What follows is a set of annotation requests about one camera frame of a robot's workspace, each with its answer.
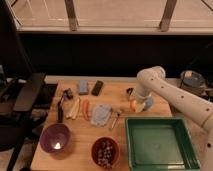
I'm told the red yellow apple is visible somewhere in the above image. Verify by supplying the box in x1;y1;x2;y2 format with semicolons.
130;100;137;112

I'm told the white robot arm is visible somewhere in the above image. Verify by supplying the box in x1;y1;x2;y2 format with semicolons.
132;66;213;171

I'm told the blue cup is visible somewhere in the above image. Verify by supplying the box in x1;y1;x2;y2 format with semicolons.
144;97;154;111

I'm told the metal spoon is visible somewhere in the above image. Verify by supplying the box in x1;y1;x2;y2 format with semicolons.
109;109;123;131

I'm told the light blue cloth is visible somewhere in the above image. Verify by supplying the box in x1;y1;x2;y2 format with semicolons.
90;104;112;126

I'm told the black remote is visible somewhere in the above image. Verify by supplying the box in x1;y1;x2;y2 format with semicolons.
91;80;104;96

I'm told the green plastic tray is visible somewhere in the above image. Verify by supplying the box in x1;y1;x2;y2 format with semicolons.
125;117;200;171

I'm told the orange carrot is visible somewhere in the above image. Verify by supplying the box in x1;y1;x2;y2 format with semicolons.
82;99;90;121

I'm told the grey pot with lid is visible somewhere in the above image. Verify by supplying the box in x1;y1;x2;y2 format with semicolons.
180;70;205;96

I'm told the blue sponge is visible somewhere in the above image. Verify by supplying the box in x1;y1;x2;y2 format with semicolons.
78;80;89;95

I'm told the brown bowl with food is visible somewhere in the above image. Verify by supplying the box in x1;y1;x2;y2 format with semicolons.
91;137;120;170

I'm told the pale corn cob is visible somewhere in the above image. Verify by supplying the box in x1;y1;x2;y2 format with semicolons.
66;98;80;120

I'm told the purple bowl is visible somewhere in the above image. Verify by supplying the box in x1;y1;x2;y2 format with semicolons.
40;123;71;153

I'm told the black chair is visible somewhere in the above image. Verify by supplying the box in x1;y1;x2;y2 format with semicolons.
0;0;56;171

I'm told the black handled tool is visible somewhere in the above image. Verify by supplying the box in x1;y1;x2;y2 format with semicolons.
57;88;73;123

